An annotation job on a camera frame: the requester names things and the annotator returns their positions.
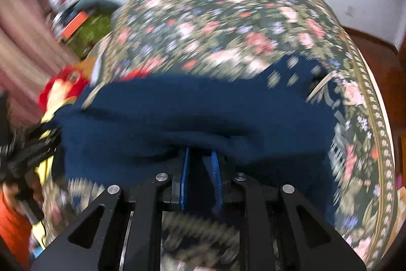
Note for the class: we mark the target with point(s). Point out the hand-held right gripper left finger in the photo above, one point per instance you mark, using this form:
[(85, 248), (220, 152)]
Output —
[(184, 179)]

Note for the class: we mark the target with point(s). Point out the navy blue patterned garment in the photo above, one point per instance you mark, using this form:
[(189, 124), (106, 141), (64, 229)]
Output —
[(158, 118)]

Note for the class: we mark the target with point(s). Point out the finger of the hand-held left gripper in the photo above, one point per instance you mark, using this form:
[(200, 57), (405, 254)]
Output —
[(47, 147)]

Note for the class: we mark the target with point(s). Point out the green cloth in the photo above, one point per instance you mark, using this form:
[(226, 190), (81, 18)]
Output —
[(92, 36)]

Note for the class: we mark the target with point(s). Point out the orange box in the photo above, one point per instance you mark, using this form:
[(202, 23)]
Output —
[(74, 26)]

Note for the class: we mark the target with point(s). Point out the red and yellow garment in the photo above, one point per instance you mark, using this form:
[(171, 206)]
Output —
[(60, 90)]

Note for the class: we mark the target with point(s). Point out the dark grey cloth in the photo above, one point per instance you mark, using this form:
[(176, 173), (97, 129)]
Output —
[(98, 2)]

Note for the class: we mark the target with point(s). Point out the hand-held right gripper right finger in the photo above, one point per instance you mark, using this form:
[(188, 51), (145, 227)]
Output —
[(216, 175)]

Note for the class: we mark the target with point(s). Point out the pink striped curtain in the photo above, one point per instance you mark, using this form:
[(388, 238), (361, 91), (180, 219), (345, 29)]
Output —
[(25, 45)]

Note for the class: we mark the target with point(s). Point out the person's left hand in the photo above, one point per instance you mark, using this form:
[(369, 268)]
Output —
[(31, 187)]

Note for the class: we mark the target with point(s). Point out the dark floral blanket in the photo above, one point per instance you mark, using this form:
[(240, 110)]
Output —
[(222, 23)]

